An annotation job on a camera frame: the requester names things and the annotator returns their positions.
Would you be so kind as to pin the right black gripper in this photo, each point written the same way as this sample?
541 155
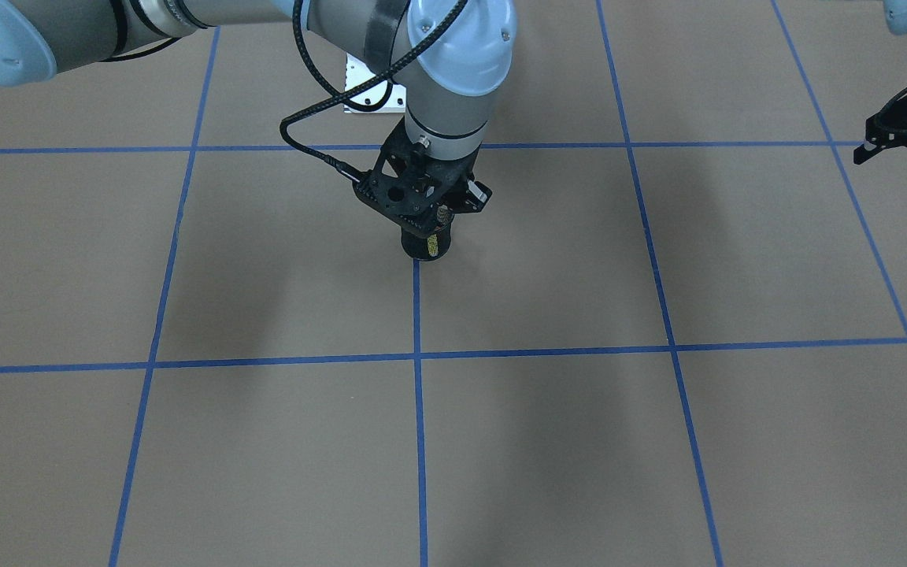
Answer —
475 194

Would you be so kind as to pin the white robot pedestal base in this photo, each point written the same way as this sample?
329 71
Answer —
393 97

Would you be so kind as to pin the yellow highlighter pen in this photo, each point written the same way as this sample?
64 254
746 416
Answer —
433 249

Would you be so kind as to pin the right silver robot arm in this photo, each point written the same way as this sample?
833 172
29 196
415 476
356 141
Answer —
450 58

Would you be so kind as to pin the black mesh pen cup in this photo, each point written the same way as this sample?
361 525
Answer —
427 236

